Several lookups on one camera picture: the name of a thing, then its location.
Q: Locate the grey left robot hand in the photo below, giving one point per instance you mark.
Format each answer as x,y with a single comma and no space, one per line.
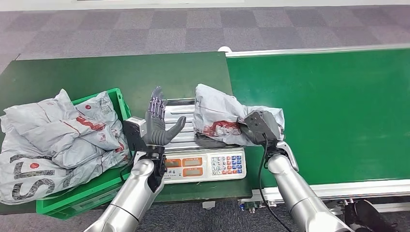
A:
157,128

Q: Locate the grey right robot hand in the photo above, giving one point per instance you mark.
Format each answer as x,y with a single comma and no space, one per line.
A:
276,126

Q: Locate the grey mailer red print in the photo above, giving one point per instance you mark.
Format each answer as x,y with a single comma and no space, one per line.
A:
217,109

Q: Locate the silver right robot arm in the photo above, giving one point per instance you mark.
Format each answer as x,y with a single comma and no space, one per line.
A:
298,198

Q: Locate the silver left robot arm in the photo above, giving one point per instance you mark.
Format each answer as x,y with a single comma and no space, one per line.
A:
134,192

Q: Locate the green plastic basket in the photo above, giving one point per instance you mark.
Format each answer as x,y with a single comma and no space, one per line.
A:
83,195

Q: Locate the white electronic scale steel tray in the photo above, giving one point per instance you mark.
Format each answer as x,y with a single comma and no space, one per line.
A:
198,165

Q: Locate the grey mailer bag red dot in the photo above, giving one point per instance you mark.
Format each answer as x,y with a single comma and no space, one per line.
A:
99,107

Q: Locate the plain grey mailer bag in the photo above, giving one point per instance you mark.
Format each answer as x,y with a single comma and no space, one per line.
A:
80,153

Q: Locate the white roller end cap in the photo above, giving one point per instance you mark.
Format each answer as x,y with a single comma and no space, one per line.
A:
224,49

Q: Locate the large grey mailer black letters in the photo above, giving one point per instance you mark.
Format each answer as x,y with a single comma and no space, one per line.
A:
38,182

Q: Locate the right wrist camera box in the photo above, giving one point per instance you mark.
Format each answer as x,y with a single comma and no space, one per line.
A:
257,123

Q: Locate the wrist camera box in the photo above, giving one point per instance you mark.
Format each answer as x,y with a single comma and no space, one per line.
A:
257,123
134,125

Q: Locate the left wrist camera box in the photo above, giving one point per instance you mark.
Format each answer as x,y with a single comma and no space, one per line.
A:
134,125

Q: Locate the green conveyor belt aluminium frame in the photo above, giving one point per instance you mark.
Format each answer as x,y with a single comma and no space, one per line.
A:
320,112

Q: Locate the white table bracket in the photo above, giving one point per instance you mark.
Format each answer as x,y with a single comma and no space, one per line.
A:
209,205

